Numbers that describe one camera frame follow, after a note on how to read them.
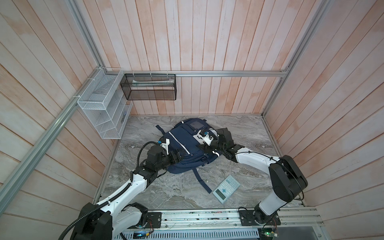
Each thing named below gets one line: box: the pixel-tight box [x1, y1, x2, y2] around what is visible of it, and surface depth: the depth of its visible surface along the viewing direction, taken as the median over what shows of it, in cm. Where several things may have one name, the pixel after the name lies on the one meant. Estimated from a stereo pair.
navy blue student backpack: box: [155, 118, 220, 194], surface depth 89 cm
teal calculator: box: [212, 174, 241, 205], surface depth 84 cm
